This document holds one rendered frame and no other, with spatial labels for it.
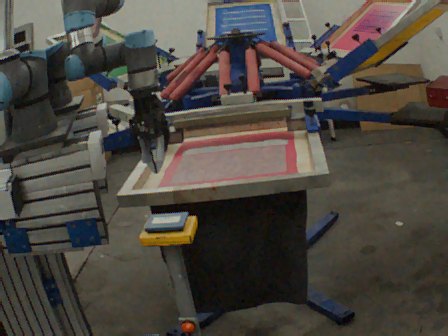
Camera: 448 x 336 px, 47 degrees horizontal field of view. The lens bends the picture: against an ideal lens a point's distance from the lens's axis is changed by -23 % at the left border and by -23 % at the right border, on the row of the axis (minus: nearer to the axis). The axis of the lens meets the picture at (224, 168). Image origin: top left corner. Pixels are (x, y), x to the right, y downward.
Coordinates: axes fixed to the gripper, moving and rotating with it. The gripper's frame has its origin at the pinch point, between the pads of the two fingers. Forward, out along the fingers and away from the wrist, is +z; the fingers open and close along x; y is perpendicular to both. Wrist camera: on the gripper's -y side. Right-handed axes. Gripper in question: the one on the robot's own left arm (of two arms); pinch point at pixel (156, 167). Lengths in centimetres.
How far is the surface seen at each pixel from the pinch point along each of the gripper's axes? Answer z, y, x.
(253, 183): 11.7, -17.1, 20.5
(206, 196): 13.8, -17.1, 8.1
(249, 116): 6, -73, 18
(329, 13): -23, -490, 97
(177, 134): 9, -75, -8
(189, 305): 38.4, 2.1, 1.5
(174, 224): 13.2, 3.6, 2.7
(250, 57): -9, -139, 18
